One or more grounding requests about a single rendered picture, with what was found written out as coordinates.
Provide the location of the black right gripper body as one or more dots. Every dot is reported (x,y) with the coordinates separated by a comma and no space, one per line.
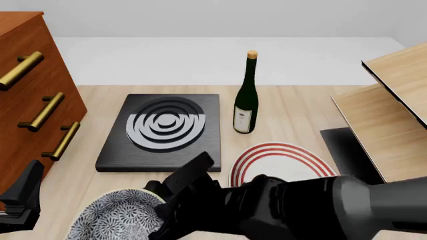
(200,207)

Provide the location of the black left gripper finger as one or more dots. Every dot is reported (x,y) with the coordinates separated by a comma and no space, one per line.
(25,182)
(33,200)

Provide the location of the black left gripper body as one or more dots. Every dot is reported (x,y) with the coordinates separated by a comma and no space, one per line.
(13,216)

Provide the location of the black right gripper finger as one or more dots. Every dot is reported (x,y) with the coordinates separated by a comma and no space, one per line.
(156,188)
(168,220)

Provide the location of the black white patterned bowl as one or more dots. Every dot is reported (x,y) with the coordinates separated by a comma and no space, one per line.
(113,215)

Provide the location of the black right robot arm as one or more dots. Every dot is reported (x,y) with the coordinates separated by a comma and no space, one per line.
(317,207)

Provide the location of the flat black stove plate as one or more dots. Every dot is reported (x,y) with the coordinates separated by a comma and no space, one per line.
(120,152)

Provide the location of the white plate with red rings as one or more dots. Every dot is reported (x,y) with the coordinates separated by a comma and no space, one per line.
(277,162)

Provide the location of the wooden cabinet drawer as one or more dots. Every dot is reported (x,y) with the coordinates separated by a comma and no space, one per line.
(75,113)
(36,40)
(63,85)

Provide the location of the dark green wine bottle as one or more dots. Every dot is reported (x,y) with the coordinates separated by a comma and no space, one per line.
(246,105)

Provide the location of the brown wooden cabinet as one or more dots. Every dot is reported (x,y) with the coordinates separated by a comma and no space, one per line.
(20,32)

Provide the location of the pale wooden shelf rack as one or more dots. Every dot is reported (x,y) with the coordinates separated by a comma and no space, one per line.
(377,120)

